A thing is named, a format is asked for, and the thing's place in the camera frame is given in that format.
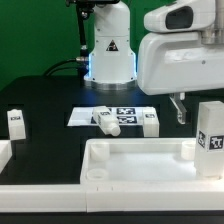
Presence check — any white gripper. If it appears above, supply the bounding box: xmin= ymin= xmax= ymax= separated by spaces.
xmin=137 ymin=32 xmax=224 ymax=124

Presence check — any white desk top tray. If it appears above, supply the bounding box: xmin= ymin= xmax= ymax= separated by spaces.
xmin=80 ymin=138 xmax=224 ymax=184

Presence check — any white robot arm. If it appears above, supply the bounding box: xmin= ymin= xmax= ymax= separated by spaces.
xmin=84 ymin=0 xmax=224 ymax=123

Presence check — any white front fence bar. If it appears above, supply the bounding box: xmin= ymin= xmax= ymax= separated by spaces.
xmin=0 ymin=182 xmax=224 ymax=213

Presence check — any white marker sheet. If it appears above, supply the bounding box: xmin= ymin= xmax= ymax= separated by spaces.
xmin=67 ymin=106 xmax=158 ymax=128

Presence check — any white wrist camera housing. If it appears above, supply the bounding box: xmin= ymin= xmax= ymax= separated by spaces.
xmin=144 ymin=0 xmax=221 ymax=33

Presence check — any black camera pole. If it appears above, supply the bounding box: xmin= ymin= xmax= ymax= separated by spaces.
xmin=65 ymin=0 xmax=98 ymax=78

